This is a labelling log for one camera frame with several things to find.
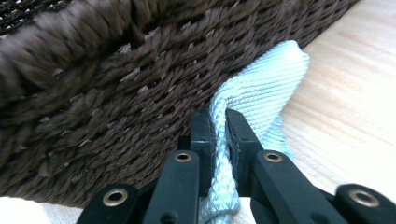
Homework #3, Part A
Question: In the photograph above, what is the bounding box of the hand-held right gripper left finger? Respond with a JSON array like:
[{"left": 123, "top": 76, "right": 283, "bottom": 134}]
[{"left": 178, "top": 108, "right": 217, "bottom": 198}]

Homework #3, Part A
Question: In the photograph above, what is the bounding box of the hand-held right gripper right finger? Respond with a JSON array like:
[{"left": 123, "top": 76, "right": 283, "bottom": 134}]
[{"left": 225, "top": 107, "right": 264, "bottom": 198}]

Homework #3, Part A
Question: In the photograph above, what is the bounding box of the brown woven basket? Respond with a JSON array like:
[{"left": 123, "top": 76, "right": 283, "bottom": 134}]
[{"left": 0, "top": 0, "right": 361, "bottom": 209}]

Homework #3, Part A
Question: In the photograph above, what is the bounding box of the light blue cloth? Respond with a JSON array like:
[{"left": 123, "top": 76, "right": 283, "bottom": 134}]
[{"left": 199, "top": 39, "right": 311, "bottom": 224}]

